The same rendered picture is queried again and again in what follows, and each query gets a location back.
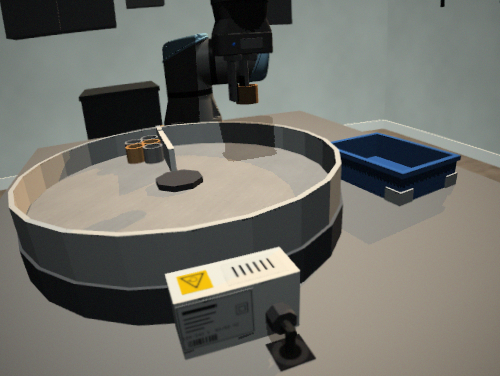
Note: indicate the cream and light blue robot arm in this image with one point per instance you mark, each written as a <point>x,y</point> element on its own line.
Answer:
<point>190,71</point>

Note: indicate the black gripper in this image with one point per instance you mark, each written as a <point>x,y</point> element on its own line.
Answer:
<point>241,31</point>

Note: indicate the bronze bushing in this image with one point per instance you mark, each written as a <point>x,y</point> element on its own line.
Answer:
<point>151,141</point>
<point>248,94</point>
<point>135,153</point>

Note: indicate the blue plastic crate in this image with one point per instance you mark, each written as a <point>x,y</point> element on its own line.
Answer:
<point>389,167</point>

